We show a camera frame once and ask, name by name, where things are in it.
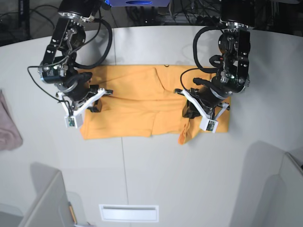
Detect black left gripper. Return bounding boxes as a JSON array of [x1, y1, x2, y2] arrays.
[[182, 86, 232, 119]]

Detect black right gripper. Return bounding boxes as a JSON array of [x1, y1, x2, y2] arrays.
[[55, 72, 102, 113]]

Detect orange T-shirt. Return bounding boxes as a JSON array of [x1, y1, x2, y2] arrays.
[[75, 64, 232, 145]]

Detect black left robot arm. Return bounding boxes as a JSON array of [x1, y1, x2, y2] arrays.
[[188, 0, 255, 120]]

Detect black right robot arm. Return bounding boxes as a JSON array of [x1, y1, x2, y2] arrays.
[[36, 0, 113, 116]]

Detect pink cloth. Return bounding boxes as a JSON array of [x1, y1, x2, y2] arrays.
[[0, 91, 23, 151]]

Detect black power strip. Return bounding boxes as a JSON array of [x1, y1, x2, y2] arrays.
[[195, 16, 220, 26]]

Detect orange pencil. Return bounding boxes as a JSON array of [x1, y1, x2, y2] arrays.
[[69, 202, 77, 224]]

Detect white table slot plate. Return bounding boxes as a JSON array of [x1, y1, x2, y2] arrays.
[[99, 204, 160, 223]]

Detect purple device with blue oval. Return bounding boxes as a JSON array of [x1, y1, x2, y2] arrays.
[[109, 0, 170, 7]]

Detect grey left bin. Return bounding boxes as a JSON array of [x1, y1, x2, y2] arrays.
[[19, 171, 74, 227]]

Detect grey bin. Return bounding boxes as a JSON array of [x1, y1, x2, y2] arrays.
[[19, 171, 74, 227], [277, 154, 303, 227]]

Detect grey right bin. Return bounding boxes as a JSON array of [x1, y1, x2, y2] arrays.
[[277, 154, 303, 227]]

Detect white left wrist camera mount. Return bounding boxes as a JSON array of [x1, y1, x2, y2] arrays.
[[174, 88, 230, 133]]

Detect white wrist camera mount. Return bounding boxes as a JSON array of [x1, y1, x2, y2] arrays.
[[56, 88, 113, 129], [174, 88, 230, 133]]

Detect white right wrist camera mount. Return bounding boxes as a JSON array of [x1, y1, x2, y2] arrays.
[[56, 88, 113, 129]]

